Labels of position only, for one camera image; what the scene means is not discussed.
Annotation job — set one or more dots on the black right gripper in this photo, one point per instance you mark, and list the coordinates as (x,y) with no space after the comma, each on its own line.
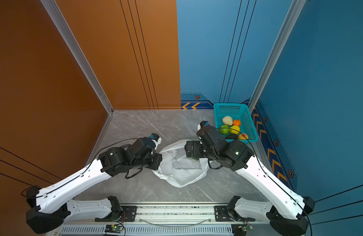
(197,144)

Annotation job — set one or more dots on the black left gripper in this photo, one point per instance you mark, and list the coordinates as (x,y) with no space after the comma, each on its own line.
(158,159)

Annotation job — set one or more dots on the white plastic bag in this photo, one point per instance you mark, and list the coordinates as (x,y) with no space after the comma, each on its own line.
(179,170)

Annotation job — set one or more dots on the green apple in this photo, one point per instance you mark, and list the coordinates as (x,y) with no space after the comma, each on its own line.
(224,130)

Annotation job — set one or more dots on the dark avocado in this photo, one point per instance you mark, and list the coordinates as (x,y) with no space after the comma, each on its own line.
(232,136)

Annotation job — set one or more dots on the beige round fruit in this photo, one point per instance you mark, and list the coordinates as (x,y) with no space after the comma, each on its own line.
(227,120)

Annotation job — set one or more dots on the yellow fruit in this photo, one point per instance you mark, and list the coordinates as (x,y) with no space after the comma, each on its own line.
(235,129)

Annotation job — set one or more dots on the red yellow peach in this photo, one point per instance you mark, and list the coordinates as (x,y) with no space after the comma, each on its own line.
(243,136)

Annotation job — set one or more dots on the orange tangerine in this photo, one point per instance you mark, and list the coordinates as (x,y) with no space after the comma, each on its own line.
(237,122)

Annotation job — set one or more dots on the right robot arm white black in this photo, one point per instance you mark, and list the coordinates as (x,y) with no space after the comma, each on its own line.
(286,211)

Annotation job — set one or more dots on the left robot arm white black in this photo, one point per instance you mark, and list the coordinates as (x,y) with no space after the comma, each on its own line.
(52,206)

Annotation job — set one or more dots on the teal plastic basket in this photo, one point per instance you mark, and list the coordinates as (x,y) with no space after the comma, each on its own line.
(237,112)

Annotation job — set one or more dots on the green circuit board left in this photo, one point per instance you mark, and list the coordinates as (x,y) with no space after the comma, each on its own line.
(114,230)

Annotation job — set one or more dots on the green circuit board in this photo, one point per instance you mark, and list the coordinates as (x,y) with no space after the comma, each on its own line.
(114,230)
(243,229)

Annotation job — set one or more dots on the green circuit board right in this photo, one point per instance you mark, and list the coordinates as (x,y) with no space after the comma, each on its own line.
(243,229)

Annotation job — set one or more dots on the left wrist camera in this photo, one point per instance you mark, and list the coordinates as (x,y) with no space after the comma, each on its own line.
(155,138)

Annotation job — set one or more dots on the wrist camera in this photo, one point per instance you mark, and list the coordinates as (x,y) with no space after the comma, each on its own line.
(203,126)
(155,138)

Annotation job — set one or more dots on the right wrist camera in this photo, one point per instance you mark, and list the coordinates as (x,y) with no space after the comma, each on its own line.
(203,126)

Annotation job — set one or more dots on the aluminium corner post left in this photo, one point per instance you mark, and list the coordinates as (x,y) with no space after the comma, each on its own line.
(66,33)

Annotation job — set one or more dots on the aluminium corner post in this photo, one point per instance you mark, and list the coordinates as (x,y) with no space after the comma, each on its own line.
(282,37)
(66,33)

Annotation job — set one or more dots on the aluminium corner post right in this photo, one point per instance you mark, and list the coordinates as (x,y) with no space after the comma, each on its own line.
(282,37)

